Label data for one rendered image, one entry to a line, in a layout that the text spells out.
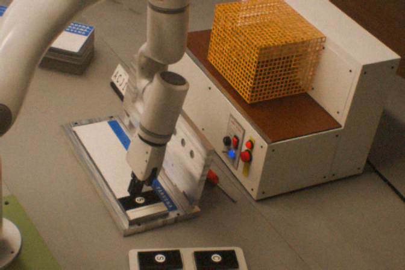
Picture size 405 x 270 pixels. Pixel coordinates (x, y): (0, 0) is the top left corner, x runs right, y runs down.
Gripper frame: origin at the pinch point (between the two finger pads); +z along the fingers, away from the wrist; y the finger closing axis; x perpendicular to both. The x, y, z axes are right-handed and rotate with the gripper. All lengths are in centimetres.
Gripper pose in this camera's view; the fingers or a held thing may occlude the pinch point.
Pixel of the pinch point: (135, 186)
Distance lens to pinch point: 190.7
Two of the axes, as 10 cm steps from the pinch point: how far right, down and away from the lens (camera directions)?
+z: -3.1, 8.2, 4.8
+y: 4.7, 5.7, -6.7
